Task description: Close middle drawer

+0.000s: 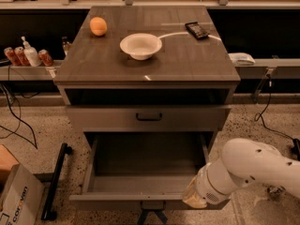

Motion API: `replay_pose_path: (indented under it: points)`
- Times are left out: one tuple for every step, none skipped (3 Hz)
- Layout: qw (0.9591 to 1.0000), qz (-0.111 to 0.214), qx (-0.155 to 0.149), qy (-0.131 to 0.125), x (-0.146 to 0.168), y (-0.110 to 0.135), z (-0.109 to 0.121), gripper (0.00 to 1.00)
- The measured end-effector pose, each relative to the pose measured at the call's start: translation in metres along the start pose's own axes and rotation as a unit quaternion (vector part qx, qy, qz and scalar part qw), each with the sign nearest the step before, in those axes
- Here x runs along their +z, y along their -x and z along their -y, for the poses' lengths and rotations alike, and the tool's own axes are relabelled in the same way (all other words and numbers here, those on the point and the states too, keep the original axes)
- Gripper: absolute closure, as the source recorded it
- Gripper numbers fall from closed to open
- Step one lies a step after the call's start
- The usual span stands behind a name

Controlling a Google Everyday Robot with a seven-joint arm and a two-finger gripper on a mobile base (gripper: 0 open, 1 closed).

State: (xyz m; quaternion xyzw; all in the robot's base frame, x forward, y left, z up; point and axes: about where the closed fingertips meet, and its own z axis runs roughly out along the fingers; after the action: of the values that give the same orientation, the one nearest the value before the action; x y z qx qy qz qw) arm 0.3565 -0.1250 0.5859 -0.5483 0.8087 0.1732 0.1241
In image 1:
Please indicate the white bowl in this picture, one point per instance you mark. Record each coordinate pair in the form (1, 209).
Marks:
(141, 46)

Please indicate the white folded cloth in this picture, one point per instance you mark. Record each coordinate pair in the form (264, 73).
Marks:
(242, 59)

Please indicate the small glass bottle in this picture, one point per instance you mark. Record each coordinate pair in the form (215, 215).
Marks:
(65, 45)

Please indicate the orange fruit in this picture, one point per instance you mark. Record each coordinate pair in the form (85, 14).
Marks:
(98, 26)

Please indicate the white pump bottle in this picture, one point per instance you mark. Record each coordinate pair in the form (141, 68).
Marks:
(31, 53)

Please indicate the red soda can left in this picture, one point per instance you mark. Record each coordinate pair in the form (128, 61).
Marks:
(11, 56)

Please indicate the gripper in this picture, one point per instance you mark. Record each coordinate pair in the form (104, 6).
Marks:
(206, 187)

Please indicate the cardboard box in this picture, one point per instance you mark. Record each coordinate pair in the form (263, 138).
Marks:
(21, 191)

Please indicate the black metal bar stand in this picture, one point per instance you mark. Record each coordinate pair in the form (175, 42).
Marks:
(48, 213)

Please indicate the red soda can middle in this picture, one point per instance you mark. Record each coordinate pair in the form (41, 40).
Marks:
(19, 51)

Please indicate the middle drawer with black handle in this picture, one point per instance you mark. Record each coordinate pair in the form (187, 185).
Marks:
(148, 118)

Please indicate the clear plastic bottle on floor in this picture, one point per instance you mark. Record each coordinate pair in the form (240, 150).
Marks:
(275, 192)

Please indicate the red soda can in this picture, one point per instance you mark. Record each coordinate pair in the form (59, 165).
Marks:
(19, 51)
(45, 57)
(11, 56)

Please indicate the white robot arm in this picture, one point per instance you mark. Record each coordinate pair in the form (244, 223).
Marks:
(242, 162)

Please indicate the red soda can right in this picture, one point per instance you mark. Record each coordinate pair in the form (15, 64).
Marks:
(45, 57)

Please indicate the grey drawer cabinet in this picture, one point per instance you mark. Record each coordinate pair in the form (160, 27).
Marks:
(184, 72)

